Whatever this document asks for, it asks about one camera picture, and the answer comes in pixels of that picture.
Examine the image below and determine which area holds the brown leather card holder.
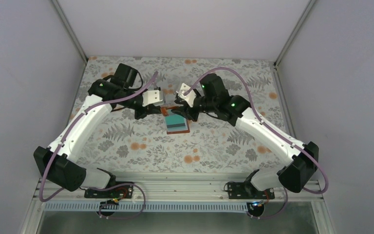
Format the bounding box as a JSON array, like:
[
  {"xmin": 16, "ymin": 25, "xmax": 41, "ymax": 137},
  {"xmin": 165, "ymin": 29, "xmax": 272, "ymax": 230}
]
[{"xmin": 161, "ymin": 106, "xmax": 190, "ymax": 135}]

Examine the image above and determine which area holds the teal credit card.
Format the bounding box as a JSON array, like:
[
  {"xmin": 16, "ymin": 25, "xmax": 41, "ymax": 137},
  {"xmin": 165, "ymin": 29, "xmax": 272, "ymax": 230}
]
[{"xmin": 164, "ymin": 114, "xmax": 188, "ymax": 132}]

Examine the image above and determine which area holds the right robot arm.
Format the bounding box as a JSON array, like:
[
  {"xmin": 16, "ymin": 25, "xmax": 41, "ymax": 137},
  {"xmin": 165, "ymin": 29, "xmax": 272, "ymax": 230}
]
[{"xmin": 173, "ymin": 73, "xmax": 318, "ymax": 193}]

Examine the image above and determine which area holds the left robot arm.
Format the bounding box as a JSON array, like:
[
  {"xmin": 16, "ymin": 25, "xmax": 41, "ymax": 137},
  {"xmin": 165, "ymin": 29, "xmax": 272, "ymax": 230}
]
[{"xmin": 33, "ymin": 63, "xmax": 164, "ymax": 195}]

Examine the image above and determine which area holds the floral patterned table mat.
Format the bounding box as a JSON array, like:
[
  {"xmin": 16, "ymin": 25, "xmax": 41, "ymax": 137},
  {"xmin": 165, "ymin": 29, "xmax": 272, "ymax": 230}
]
[{"xmin": 72, "ymin": 56, "xmax": 287, "ymax": 173}]

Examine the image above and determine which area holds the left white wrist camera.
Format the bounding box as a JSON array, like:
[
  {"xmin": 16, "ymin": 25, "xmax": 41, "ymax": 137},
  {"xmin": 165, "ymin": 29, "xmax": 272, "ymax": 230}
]
[{"xmin": 142, "ymin": 90, "xmax": 155, "ymax": 107}]

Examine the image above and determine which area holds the aluminium rail frame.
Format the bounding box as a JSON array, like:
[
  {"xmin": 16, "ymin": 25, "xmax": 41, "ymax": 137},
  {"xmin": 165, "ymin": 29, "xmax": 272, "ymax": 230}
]
[{"xmin": 43, "ymin": 172, "xmax": 323, "ymax": 202}]

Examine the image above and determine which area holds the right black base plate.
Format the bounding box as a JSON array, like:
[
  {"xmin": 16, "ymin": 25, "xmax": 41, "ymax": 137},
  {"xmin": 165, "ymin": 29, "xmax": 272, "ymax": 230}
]
[{"xmin": 223, "ymin": 181, "xmax": 275, "ymax": 199}]

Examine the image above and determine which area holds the blue slotted cable duct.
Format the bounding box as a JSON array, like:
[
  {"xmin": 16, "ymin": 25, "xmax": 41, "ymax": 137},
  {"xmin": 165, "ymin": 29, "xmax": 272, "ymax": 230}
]
[{"xmin": 44, "ymin": 201, "xmax": 248, "ymax": 213}]

